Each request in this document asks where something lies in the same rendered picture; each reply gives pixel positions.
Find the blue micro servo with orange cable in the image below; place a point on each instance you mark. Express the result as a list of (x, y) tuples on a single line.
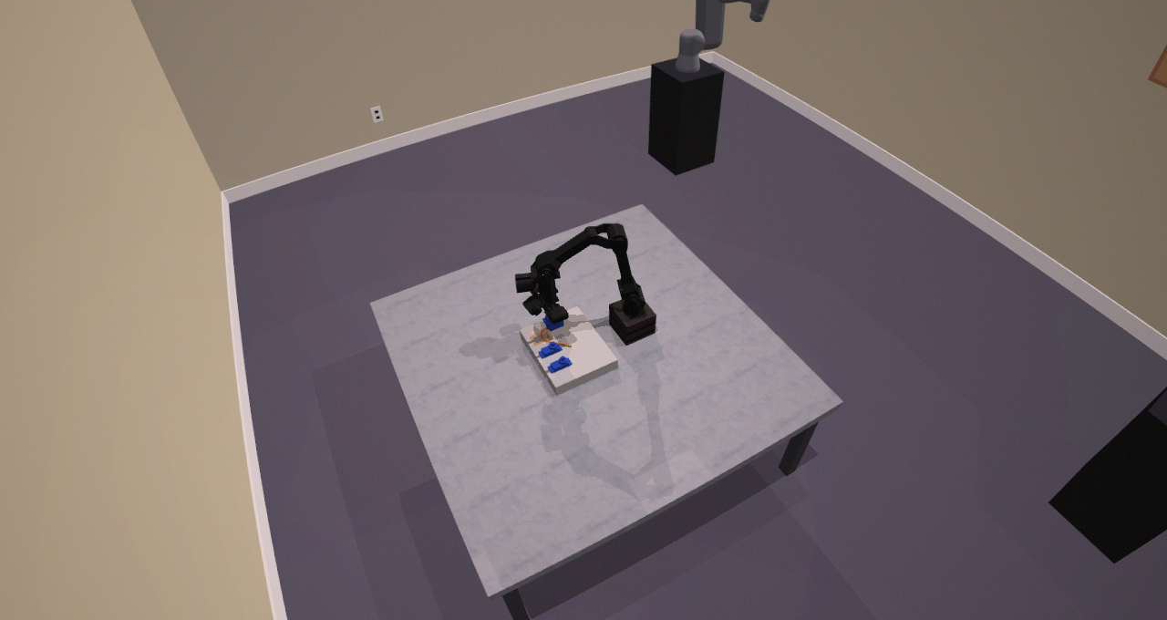
[(552, 327)]

